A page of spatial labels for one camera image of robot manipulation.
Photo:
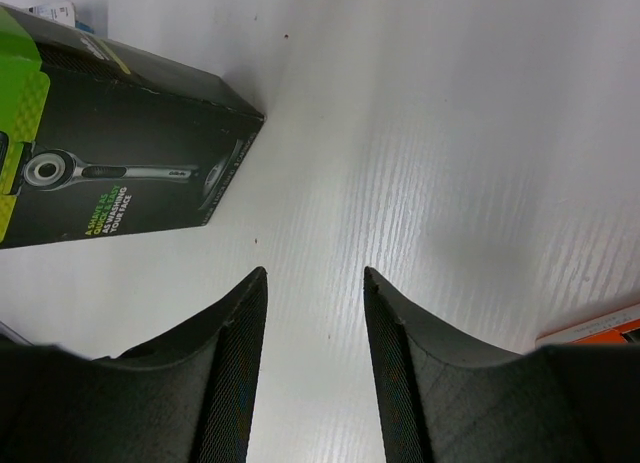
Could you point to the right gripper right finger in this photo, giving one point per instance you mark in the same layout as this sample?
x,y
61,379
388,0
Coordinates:
x,y
446,396

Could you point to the orange razor box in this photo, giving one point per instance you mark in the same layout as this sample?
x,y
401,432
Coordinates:
x,y
619,327

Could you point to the white blister razor pack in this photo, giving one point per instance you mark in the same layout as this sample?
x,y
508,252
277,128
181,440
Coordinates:
x,y
88,16

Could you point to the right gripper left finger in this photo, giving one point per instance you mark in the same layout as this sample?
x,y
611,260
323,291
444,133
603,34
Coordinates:
x,y
186,395

